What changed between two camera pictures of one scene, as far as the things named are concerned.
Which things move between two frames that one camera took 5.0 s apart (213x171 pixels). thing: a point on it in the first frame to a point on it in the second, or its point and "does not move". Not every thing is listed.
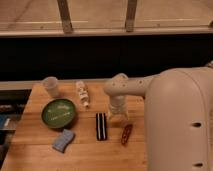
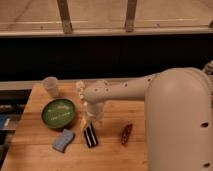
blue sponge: x=63 y=140 does not move
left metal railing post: x=65 y=16 does not move
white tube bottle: x=83 y=92 does not move
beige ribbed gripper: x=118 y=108 to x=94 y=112
